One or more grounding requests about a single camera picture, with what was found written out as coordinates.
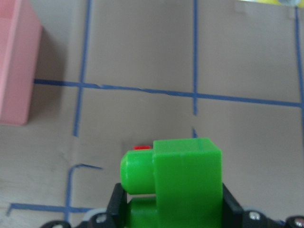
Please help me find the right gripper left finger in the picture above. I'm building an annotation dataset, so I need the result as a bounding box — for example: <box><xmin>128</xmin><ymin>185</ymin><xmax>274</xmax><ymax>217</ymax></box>
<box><xmin>80</xmin><ymin>183</ymin><xmax>127</xmax><ymax>228</ymax></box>

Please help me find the pink plastic box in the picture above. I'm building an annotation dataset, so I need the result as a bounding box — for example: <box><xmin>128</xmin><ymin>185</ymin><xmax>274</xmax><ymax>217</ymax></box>
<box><xmin>0</xmin><ymin>0</ymin><xmax>42</xmax><ymax>125</ymax></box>

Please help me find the green toy block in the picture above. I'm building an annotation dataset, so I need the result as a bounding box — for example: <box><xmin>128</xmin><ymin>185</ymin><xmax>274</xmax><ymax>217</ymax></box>
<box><xmin>120</xmin><ymin>138</ymin><xmax>223</xmax><ymax>228</ymax></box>

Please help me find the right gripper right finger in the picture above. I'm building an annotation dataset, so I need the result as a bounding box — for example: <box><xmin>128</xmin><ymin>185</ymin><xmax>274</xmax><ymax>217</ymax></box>
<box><xmin>221</xmin><ymin>185</ymin><xmax>304</xmax><ymax>228</ymax></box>

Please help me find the red toy block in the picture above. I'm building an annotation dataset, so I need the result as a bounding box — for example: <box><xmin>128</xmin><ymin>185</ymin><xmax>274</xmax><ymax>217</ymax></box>
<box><xmin>133</xmin><ymin>145</ymin><xmax>151</xmax><ymax>150</ymax></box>

